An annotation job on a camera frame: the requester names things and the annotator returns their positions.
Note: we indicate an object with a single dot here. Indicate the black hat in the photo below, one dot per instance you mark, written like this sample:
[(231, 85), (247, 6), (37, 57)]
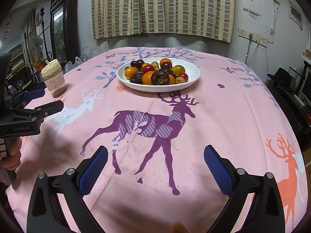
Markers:
[(281, 79)]

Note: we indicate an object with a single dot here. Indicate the person's right hand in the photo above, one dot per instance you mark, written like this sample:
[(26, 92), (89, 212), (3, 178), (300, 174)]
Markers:
[(180, 227)]

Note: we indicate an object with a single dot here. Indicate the white wall electrical box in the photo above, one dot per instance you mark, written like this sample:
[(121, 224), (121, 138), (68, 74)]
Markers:
[(295, 14)]

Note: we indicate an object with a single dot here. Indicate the small green fruit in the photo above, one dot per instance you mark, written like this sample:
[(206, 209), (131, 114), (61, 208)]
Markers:
[(179, 80)]

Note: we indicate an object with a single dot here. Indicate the black media stand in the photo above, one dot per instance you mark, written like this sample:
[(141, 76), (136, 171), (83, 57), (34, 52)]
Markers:
[(294, 111)]

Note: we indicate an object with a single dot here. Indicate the dark red plum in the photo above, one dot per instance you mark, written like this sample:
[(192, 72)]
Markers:
[(166, 65)]

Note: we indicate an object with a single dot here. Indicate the computer monitor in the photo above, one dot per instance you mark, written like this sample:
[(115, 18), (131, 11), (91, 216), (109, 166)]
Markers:
[(306, 87)]

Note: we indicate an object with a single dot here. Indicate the person's left hand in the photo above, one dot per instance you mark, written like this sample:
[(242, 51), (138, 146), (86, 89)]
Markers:
[(13, 154)]

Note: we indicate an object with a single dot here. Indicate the beige checked curtain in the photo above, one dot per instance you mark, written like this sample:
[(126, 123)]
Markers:
[(116, 7), (187, 7)]

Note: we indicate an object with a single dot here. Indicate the yellowish orange mandarin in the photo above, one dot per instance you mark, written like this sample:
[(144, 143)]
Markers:
[(178, 69)]

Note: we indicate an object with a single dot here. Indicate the glass jar with cream lid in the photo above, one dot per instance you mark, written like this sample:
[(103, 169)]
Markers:
[(53, 77)]

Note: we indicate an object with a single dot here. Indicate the white wall outlet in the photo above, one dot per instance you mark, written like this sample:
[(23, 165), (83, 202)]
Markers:
[(242, 32)]

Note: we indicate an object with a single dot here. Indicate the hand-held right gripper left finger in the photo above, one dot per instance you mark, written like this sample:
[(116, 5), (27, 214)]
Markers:
[(94, 172)]

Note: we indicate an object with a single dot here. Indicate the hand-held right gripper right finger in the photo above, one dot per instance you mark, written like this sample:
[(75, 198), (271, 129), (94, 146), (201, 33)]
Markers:
[(217, 172)]

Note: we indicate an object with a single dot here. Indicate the red round fruit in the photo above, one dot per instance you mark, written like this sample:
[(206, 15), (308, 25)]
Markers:
[(147, 68), (184, 76)]

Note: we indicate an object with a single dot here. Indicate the standing fan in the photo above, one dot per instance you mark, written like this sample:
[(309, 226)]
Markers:
[(36, 47)]

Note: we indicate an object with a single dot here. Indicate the dark brown round fruit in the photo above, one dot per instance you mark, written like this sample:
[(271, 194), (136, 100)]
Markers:
[(134, 79), (159, 79), (165, 71), (136, 64)]

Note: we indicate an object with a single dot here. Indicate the small yellow-green fruit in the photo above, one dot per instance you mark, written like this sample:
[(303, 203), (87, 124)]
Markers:
[(154, 65)]

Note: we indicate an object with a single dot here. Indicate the large orange mandarin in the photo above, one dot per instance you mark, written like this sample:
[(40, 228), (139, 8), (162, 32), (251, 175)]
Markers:
[(147, 78)]

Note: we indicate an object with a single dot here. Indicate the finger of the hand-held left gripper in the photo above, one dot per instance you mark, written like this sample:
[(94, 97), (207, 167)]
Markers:
[(48, 108), (35, 94)]

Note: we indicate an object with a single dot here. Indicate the white plate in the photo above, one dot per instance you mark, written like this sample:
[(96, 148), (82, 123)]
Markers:
[(194, 74)]

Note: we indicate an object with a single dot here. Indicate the white plastic bag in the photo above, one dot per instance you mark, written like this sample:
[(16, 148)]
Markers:
[(71, 65)]

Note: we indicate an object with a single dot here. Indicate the dark wooden cabinet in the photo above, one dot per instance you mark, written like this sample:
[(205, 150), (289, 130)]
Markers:
[(64, 21)]

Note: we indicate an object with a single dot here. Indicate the pink printed tablecloth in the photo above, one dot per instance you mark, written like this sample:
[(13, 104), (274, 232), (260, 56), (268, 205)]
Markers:
[(218, 126)]

